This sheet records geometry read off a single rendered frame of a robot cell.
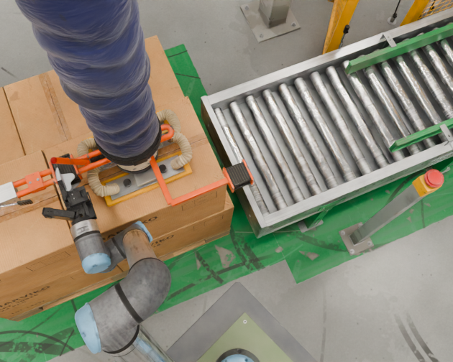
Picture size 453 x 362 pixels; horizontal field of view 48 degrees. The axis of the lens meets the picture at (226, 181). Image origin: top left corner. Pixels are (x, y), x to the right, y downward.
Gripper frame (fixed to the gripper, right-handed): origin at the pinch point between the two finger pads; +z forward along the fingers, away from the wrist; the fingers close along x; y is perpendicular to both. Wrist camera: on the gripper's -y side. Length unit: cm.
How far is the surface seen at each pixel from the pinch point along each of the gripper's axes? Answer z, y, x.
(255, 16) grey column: 102, 135, -107
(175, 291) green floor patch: -41, 22, -106
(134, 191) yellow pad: -12.3, 22.2, -10.4
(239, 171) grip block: -24, 59, 3
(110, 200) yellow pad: -12.3, 12.9, -10.7
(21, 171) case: 12.0, -14.0, -13.1
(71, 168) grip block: -0.3, 5.0, 1.8
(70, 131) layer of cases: 42, 5, -53
